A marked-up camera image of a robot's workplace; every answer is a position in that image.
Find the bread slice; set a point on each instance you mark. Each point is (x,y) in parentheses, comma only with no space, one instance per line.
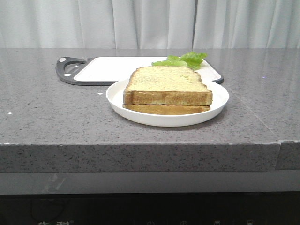
(168,109)
(160,85)

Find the green lettuce leaf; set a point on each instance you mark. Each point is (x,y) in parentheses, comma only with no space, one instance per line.
(190,60)

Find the white round plate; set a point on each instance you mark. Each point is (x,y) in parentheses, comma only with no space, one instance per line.
(114,95)

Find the white cutting board grey rim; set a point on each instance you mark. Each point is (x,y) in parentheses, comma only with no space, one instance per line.
(100,71)

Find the white curtain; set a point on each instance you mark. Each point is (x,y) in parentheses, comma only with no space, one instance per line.
(149,24)

